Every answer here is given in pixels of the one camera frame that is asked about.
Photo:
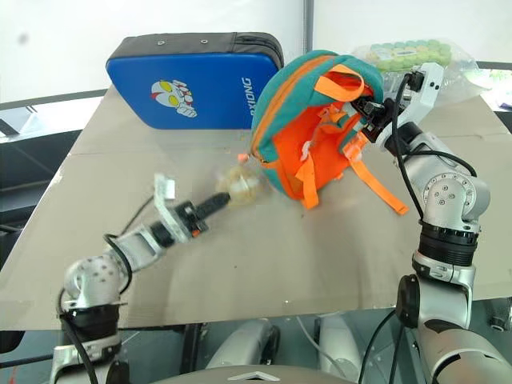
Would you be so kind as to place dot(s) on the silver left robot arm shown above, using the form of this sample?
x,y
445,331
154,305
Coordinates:
x,y
138,248

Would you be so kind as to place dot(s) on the silver robot leg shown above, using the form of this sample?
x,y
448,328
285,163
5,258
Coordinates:
x,y
244,344
336,344

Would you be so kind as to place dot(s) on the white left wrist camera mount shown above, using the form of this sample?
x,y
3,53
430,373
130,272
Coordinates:
x,y
171,219

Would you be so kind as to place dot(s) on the clear bag of snacks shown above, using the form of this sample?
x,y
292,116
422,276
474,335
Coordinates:
x,y
241,189

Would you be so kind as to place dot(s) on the black side table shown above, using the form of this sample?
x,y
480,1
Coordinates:
x,y
28,160

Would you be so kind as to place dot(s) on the orange and teal backpack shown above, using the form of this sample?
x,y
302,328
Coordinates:
x,y
292,156

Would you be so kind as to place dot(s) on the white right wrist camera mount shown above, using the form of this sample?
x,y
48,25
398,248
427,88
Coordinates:
x,y
424,94

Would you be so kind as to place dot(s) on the grey vertical pole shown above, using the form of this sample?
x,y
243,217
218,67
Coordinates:
x,y
308,24

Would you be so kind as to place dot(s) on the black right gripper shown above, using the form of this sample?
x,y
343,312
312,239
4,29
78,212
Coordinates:
x,y
378,118

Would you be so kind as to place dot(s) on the blue cartoon kick pad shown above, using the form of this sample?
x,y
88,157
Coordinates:
x,y
188,80

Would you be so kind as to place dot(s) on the clear bag of green items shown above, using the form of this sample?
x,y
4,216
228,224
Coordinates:
x,y
416,54

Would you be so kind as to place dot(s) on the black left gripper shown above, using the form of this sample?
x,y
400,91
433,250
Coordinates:
x,y
193,219

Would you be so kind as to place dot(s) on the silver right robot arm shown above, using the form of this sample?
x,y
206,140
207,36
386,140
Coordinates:
x,y
448,192

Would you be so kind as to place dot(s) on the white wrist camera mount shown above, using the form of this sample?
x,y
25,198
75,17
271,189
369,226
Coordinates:
x,y
424,94
171,219

